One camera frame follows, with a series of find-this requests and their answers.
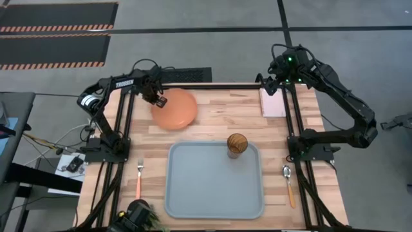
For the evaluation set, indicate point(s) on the black floor grate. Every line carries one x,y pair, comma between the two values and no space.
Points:
190,75

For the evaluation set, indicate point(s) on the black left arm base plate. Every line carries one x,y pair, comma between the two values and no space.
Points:
96,154

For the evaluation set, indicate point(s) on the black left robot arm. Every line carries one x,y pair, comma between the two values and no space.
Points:
103,122

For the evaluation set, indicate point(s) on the black aluminium table frame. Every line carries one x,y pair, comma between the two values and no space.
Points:
225,86

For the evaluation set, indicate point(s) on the blue item on desk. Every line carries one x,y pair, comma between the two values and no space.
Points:
6,141

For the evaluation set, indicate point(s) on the black hazard striped floor mat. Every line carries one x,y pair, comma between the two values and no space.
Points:
53,48
58,14

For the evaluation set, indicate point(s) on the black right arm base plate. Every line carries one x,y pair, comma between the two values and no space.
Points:
318,154

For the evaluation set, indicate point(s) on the grey desk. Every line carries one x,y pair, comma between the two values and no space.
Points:
19,103

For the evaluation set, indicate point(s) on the dark metal chair base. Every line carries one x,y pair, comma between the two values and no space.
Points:
399,121

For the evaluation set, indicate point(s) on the small black controller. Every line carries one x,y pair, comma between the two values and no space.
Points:
75,163

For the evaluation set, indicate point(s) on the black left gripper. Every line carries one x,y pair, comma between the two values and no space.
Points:
151,87

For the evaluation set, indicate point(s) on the grey plastic tray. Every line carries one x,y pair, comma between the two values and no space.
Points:
206,187

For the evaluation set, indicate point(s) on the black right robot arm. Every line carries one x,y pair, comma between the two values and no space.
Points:
351,106

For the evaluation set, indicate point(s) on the amber ribbed cup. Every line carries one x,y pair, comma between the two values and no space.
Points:
237,145

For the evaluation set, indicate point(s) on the orange round plate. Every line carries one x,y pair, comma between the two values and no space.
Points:
178,111

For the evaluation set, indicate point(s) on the white paper sheet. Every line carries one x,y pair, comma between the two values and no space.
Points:
61,169

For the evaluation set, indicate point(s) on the green plant in black pot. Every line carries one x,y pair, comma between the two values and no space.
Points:
138,216

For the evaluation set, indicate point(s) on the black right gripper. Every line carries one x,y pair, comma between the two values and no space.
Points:
289,66

